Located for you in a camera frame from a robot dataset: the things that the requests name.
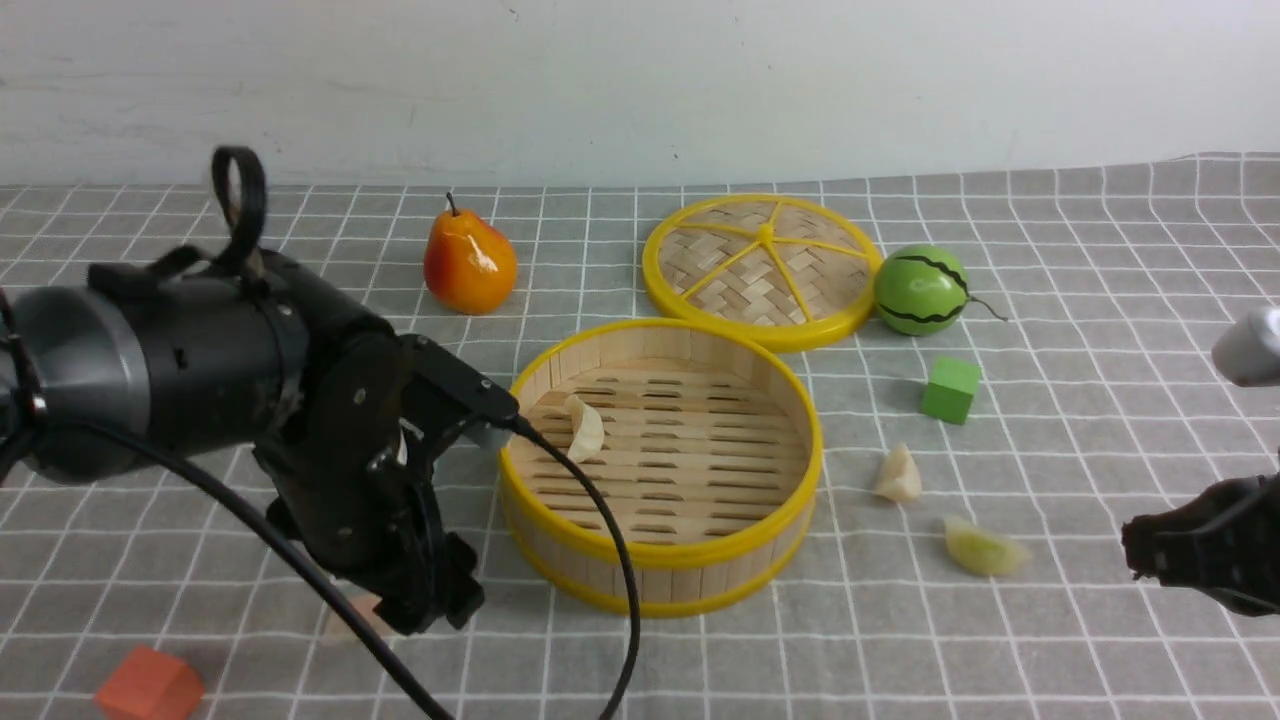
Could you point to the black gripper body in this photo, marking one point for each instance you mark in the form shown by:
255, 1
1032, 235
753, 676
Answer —
330, 460

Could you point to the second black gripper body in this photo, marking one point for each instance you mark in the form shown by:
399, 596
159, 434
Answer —
1224, 543

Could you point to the orange yellow toy pear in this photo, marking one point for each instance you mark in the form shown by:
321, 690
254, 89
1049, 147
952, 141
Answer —
468, 265

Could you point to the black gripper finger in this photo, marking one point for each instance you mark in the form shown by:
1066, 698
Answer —
422, 572

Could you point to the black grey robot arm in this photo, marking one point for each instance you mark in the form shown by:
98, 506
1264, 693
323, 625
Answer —
192, 365

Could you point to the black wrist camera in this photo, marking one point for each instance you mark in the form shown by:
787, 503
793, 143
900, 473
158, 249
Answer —
446, 397

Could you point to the cream white dumpling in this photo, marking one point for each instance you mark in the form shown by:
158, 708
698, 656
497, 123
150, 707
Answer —
898, 479

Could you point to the yellow rimmed bamboo steamer tray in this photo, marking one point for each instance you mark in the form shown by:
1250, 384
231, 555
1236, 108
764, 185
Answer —
710, 459

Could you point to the yellow rimmed woven steamer lid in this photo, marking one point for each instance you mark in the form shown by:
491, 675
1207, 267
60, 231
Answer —
779, 271

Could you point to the second black grey robot arm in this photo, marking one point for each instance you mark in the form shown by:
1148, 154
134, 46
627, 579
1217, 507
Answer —
1248, 354

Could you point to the orange wooden block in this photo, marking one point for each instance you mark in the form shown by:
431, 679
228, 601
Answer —
149, 684

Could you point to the small green toy watermelon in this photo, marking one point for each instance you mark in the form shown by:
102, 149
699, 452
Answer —
923, 289

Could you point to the green wooden cube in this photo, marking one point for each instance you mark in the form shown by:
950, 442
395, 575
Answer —
950, 391

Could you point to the yellowish green dumpling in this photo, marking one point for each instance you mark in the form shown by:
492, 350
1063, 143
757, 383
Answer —
981, 552

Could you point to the grey checked tablecloth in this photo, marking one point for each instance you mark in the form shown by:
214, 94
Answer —
1098, 403

